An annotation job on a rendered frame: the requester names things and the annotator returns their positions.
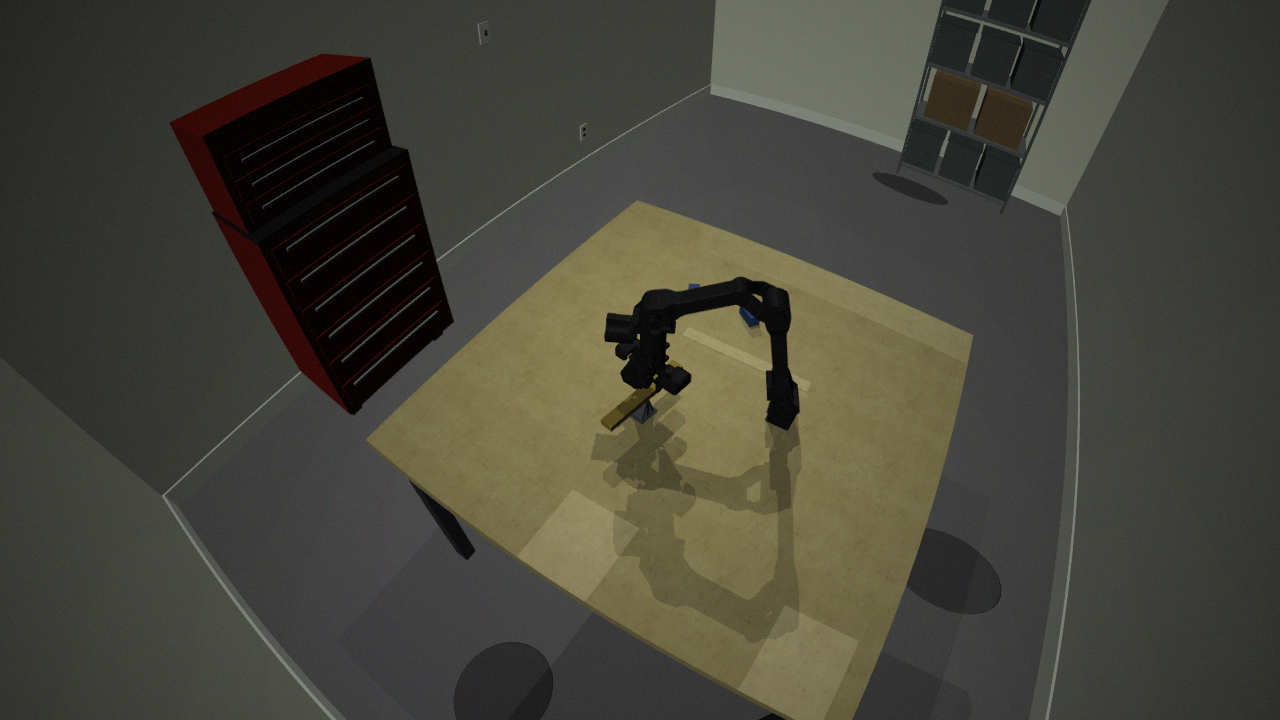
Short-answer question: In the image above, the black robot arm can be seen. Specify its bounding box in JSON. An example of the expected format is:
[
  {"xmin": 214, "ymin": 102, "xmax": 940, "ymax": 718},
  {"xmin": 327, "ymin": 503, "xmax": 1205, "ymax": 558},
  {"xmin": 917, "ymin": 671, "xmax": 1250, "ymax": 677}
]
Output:
[{"xmin": 604, "ymin": 277, "xmax": 800, "ymax": 430}]

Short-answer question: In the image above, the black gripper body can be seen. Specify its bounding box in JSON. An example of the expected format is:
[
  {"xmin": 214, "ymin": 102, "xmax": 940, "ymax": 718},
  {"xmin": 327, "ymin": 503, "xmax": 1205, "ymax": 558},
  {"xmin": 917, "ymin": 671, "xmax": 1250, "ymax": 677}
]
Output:
[{"xmin": 614, "ymin": 340, "xmax": 692, "ymax": 395}]

